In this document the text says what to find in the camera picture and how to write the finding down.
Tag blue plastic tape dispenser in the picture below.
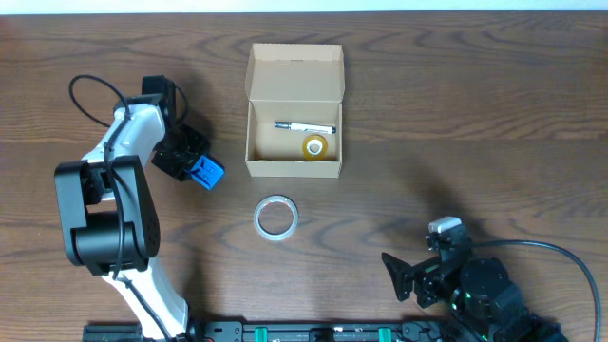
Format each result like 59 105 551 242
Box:
188 155 225 190

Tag black white marker pen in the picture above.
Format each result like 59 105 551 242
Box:
274 122 337 134

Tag small yellow tape roll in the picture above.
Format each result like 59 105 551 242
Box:
302 135 328 162

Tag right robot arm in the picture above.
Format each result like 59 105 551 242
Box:
381 224 567 342

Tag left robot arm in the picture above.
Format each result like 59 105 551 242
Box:
54 90 224 341

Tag large clear tape roll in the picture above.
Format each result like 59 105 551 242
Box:
253 195 299 241

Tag open cardboard box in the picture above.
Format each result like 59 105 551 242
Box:
245 43 345 179

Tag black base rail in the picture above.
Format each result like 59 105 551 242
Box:
82 318 476 342

